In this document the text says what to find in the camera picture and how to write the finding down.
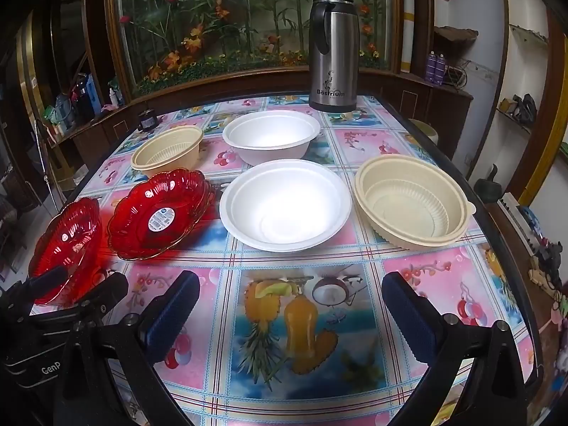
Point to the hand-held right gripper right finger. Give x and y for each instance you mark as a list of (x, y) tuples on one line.
[(412, 315)]

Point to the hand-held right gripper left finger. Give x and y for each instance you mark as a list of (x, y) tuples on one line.
[(173, 315)]

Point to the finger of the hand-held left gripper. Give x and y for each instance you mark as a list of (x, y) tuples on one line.
[(44, 282), (104, 293)]

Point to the red scalloped plastic plate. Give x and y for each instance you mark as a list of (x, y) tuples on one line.
[(142, 199), (62, 253)]

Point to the beige paper bowl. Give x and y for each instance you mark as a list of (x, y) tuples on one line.
[(177, 142), (412, 213)]

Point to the white foam bowl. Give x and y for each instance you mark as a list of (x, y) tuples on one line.
[(284, 204), (270, 131)]

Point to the black edged table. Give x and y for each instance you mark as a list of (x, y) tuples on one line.
[(497, 248)]

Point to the fruit printed tablecloth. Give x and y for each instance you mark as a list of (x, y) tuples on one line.
[(310, 270)]

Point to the white power strip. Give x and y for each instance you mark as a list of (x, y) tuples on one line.
[(517, 222)]

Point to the dark kettle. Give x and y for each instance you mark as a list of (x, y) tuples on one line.
[(488, 186)]

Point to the dark wooden cabinet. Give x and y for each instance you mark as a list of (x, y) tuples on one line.
[(102, 133)]

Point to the green bag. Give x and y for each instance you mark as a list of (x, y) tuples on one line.
[(53, 114)]

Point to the blue grey jug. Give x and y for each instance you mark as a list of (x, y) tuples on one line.
[(65, 111)]

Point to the small dark jar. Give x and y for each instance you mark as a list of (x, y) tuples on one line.
[(146, 120)]

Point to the pink cloth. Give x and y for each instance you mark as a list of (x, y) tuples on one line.
[(108, 108)]

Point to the blue bottle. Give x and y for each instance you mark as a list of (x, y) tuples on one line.
[(92, 93)]

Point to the small white bottle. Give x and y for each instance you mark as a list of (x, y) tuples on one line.
[(114, 97)]

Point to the dark shoes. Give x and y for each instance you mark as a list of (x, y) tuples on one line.
[(527, 107)]

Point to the stainless steel thermos jug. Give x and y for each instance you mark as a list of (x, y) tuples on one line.
[(333, 53)]

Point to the brown wooden shelf piece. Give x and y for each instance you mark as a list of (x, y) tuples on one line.
[(455, 34)]

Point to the white rolled mat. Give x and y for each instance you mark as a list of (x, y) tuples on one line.
[(407, 22)]

